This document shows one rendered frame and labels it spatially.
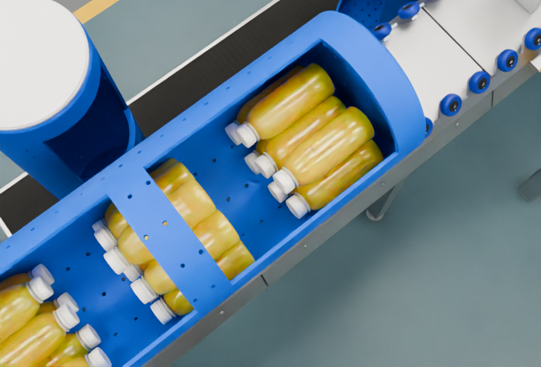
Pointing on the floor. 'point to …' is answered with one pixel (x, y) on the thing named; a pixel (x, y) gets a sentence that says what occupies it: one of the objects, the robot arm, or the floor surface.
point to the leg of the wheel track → (375, 212)
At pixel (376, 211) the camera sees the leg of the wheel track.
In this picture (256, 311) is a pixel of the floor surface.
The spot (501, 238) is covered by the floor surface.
